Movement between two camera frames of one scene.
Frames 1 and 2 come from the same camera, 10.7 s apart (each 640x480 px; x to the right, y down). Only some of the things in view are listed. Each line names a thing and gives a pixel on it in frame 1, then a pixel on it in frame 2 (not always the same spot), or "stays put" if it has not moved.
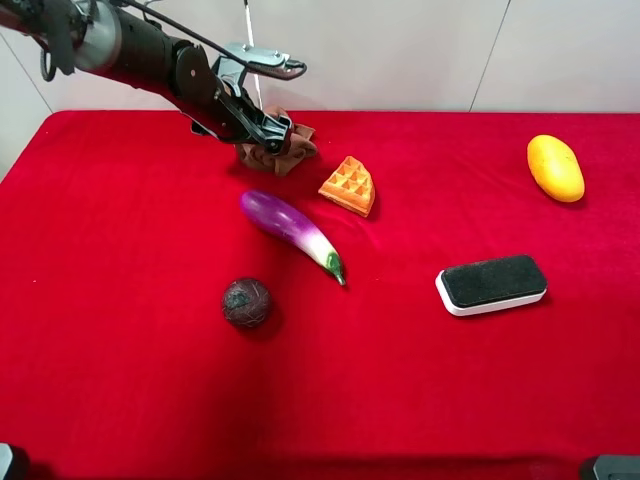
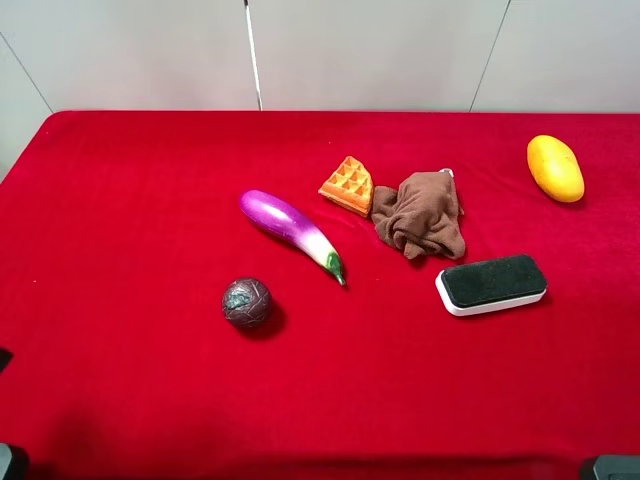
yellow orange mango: [556, 168] stays put
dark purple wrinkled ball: [247, 302] stays put
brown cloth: [301, 146] → [424, 216]
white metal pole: [252, 43] stays put
